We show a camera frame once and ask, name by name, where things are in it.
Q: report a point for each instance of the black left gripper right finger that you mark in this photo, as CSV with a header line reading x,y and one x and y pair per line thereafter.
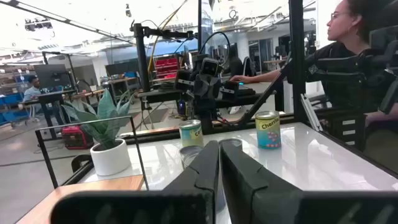
x,y
242,174

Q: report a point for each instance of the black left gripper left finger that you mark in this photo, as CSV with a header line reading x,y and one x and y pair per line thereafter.
x,y
199,174

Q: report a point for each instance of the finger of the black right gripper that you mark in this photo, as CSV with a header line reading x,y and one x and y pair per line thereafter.
x,y
200,87
214,87

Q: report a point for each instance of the Carrots tin can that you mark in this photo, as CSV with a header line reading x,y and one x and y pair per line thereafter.
x,y
189,133

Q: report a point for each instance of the Cherries tin can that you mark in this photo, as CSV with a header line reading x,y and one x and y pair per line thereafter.
x,y
268,133

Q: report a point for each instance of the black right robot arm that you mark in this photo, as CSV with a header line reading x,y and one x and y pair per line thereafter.
x,y
206,119

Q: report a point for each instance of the blue storage bin shelf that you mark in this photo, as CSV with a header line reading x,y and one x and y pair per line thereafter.
x,y
12,99

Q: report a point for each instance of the black keyboard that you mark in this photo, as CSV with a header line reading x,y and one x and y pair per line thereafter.
x,y
245,91

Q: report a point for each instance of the dark grey workstation desk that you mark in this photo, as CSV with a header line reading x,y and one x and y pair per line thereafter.
x,y
174,95

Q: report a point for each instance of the red storage bin rack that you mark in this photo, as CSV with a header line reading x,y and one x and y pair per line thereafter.
x,y
166,67

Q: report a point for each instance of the dark floor rug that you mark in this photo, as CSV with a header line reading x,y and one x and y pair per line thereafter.
x,y
157,115

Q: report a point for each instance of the silver aluminium extrusion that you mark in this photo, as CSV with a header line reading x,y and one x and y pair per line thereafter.
x,y
311,112

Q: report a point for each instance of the white plant pot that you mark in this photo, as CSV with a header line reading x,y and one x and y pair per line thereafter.
x,y
110,158

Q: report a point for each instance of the green snake plant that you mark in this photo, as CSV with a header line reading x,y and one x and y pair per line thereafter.
x,y
104,124

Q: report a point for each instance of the person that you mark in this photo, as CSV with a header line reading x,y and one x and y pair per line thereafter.
x,y
32,90
342,62

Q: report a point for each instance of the black small drawer unit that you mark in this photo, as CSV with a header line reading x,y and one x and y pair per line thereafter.
x,y
348,127

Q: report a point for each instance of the red portable generator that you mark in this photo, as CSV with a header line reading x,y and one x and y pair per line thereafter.
x,y
76,137

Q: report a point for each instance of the black background desk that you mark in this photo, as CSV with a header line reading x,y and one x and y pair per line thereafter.
x,y
56,96

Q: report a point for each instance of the black computer monitor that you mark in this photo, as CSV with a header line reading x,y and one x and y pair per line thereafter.
x,y
53,76

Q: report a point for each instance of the black office chair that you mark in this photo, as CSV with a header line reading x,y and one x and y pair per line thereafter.
x,y
387,40

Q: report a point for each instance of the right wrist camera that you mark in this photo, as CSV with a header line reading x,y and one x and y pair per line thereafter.
x,y
211,67

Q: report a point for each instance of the black workstation stand post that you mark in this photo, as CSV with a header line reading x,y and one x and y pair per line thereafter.
x,y
141,56

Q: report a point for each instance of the black aluminium rig frame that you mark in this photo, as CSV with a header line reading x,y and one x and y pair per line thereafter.
x,y
297,62

